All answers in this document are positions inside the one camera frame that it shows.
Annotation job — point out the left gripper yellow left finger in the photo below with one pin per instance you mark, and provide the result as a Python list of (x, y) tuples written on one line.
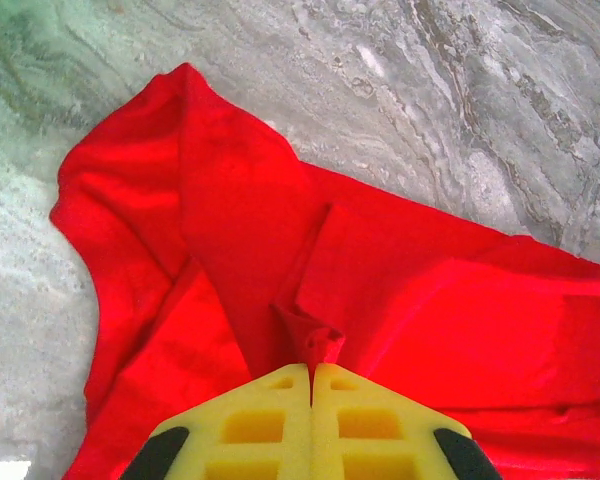
[(250, 430)]

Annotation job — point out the red bear print t-shirt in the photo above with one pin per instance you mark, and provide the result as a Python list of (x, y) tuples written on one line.
[(330, 250)]

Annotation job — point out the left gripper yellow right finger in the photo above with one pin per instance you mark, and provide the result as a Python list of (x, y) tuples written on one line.
[(380, 430)]

